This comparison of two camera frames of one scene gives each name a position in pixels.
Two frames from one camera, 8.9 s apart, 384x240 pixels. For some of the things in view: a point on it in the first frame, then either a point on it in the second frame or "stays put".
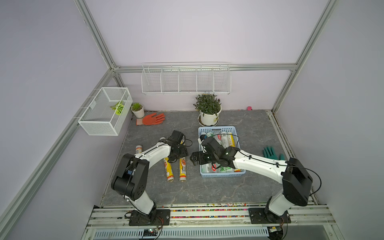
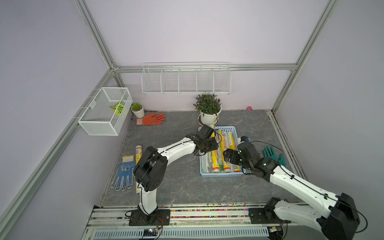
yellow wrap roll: (182, 170) to (222, 144)
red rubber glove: (150, 119) stays put
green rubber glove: (269, 152) stays put
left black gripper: (184, 153) to (215, 145)
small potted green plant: (137, 109) stays put
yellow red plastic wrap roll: (168, 170) to (215, 155)
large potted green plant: (210, 107) stays put
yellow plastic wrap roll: (231, 143) stays put
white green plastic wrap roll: (205, 168) stays put
